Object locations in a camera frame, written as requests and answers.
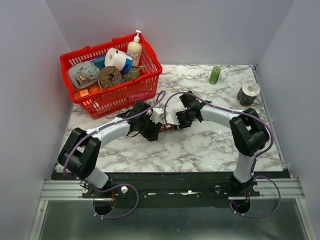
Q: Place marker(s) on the orange small box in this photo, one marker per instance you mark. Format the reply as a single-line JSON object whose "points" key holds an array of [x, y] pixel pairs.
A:
{"points": [[83, 92]]}

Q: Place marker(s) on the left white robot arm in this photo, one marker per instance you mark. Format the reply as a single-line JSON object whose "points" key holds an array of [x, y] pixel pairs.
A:
{"points": [[80, 152]]}

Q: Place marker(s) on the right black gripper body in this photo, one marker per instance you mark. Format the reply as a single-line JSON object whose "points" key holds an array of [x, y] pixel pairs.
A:
{"points": [[185, 119]]}

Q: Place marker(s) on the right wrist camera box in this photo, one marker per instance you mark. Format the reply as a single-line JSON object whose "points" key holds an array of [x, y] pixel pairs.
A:
{"points": [[171, 119]]}

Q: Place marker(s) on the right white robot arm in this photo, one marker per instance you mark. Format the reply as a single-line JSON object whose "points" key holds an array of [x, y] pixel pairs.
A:
{"points": [[249, 134]]}

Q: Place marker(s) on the blue package in basket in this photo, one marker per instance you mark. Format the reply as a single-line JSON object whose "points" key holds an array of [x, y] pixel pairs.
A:
{"points": [[99, 61]]}

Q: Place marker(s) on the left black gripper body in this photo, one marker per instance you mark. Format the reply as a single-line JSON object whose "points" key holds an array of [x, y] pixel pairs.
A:
{"points": [[146, 125]]}

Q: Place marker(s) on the brown paper roll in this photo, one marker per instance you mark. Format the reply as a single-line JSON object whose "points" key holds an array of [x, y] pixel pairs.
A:
{"points": [[109, 77]]}

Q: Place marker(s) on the white lotion pump bottle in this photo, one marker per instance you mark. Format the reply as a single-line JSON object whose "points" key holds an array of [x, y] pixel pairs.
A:
{"points": [[134, 48]]}

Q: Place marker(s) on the brown weekly pill organizer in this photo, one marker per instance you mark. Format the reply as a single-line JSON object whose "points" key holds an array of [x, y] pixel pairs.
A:
{"points": [[167, 128]]}

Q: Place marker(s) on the white toilet paper roll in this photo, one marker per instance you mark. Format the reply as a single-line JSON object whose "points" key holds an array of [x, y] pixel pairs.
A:
{"points": [[121, 60]]}

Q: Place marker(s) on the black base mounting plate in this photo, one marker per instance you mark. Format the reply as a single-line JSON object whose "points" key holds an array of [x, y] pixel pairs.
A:
{"points": [[167, 190]]}

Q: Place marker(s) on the orange fruit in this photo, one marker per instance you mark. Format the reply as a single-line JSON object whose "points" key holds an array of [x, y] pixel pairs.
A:
{"points": [[94, 88]]}

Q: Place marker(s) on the white cartoon pouch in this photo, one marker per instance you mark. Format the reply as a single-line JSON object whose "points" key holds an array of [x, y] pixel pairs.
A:
{"points": [[84, 74]]}

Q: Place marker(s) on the green round vegetable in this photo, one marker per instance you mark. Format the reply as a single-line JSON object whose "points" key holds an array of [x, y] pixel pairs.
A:
{"points": [[133, 73]]}

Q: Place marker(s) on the green pill bottle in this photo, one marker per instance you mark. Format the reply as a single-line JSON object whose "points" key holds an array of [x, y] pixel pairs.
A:
{"points": [[215, 74]]}

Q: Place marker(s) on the red plastic shopping basket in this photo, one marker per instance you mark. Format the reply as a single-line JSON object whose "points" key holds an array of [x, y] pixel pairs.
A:
{"points": [[113, 99]]}

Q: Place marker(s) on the camouflage tape roll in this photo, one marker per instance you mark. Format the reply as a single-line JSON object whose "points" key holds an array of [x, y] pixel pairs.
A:
{"points": [[248, 92]]}

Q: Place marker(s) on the aluminium rail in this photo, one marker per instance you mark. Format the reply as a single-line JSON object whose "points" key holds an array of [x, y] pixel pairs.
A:
{"points": [[70, 190]]}

